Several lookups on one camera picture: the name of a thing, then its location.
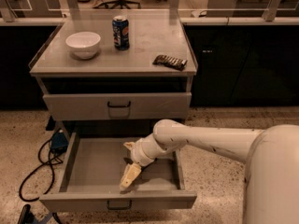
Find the brown snack bar wrapper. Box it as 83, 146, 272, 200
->
153, 55, 187, 71

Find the blue power box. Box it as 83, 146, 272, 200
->
50, 132, 68, 153

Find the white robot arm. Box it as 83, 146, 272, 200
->
120, 119, 299, 224

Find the grey closed upper drawer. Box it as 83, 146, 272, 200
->
44, 92, 192, 120

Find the grey background desk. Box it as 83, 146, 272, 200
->
7, 0, 63, 18
206, 0, 299, 17

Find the grey open middle drawer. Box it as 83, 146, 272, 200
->
40, 133, 197, 212

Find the grey drawer cabinet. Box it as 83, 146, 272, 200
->
30, 9, 197, 136

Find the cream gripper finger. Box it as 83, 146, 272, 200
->
120, 163, 142, 190

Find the grey background desk left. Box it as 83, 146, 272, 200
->
7, 0, 63, 18

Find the white ceramic bowl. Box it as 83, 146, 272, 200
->
65, 32, 101, 60

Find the blue pepsi can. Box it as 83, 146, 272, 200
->
112, 15, 130, 50

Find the black object bottom left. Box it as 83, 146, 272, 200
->
17, 204, 35, 224

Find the grey background desk right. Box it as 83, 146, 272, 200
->
206, 0, 299, 17

